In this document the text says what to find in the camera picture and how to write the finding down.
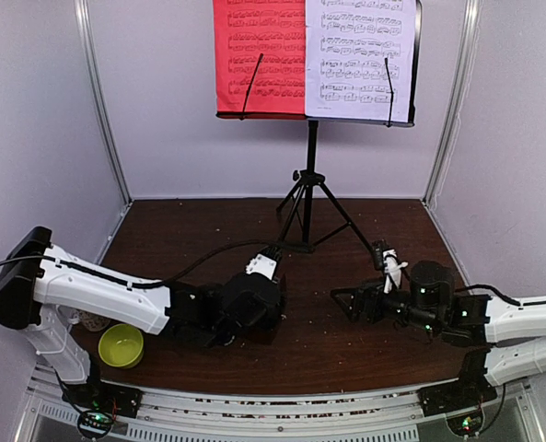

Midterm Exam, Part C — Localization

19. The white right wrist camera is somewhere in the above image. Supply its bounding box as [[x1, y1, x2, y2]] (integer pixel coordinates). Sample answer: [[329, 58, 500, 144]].
[[371, 239, 409, 295]]

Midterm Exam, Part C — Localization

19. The right aluminium frame post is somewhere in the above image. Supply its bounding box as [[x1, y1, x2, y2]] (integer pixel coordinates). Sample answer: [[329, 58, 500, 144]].
[[424, 0, 482, 211]]

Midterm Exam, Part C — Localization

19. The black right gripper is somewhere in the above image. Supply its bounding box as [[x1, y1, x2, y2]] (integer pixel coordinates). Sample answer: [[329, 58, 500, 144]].
[[331, 276, 440, 335]]

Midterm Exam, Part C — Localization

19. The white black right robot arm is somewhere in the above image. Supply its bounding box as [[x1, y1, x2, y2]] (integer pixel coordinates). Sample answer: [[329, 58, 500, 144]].
[[331, 255, 546, 407]]

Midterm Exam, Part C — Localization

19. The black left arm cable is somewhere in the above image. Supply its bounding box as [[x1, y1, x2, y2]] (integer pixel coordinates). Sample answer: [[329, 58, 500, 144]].
[[0, 238, 315, 314]]

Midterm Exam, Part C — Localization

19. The white sheet music page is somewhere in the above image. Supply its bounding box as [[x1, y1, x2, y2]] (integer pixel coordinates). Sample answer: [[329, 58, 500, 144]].
[[305, 0, 422, 127]]

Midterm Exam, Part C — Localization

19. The aluminium frame post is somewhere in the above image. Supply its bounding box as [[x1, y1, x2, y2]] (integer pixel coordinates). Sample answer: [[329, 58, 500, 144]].
[[424, 0, 482, 211], [74, 0, 134, 208]]

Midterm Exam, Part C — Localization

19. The aluminium front rail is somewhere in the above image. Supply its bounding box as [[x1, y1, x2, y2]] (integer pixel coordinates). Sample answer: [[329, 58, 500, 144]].
[[11, 364, 546, 441]]

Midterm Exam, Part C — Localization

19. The lime green bowl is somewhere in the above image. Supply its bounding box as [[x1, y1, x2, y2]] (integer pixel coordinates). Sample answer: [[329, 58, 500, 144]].
[[98, 323, 145, 369]]

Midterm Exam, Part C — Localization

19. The patterned mug yellow inside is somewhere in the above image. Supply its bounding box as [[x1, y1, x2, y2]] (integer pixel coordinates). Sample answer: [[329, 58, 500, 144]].
[[69, 309, 110, 332]]

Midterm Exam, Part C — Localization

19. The red sheet music page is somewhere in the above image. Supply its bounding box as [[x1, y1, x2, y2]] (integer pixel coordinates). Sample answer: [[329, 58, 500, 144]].
[[213, 0, 306, 116]]

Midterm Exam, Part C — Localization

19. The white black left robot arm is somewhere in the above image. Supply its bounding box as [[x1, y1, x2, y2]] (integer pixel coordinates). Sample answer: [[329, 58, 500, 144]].
[[0, 226, 285, 409]]

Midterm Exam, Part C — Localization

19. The brown wooden metronome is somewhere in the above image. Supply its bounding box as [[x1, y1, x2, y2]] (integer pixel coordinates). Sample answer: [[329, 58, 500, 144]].
[[245, 275, 287, 345]]

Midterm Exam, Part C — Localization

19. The left aluminium frame post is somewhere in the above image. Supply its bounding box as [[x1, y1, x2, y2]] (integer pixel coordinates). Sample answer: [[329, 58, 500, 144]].
[[74, 0, 134, 208]]

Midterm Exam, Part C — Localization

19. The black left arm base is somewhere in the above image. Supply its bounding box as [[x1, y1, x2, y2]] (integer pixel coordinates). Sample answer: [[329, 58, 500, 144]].
[[60, 381, 143, 418]]

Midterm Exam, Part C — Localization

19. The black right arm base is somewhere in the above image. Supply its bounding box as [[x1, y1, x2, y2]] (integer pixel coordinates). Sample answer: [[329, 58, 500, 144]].
[[417, 369, 498, 417]]

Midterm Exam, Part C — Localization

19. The black perforated music stand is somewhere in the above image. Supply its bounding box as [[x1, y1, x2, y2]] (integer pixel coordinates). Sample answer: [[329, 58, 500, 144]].
[[215, 0, 424, 259]]

